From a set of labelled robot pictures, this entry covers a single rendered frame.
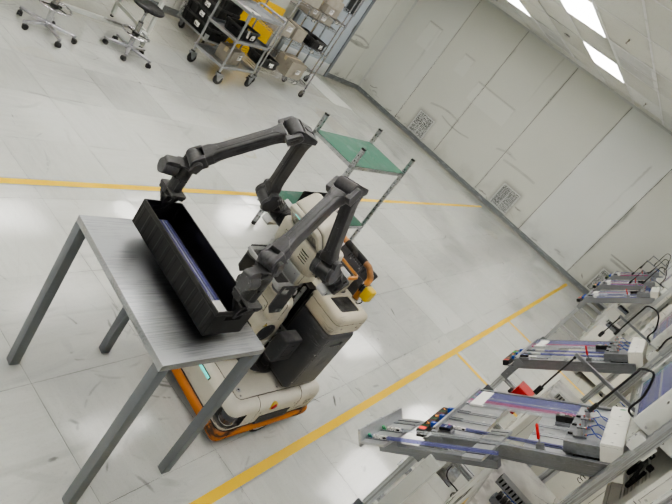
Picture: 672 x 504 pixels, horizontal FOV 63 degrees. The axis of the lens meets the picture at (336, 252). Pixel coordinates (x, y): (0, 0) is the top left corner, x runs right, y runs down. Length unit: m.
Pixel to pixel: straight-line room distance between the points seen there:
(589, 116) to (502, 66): 1.93
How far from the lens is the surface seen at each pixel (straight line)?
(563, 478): 4.10
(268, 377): 2.85
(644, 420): 2.35
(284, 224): 2.40
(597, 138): 11.22
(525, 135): 11.45
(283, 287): 2.28
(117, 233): 2.20
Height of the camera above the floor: 2.01
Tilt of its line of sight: 23 degrees down
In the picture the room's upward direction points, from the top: 38 degrees clockwise
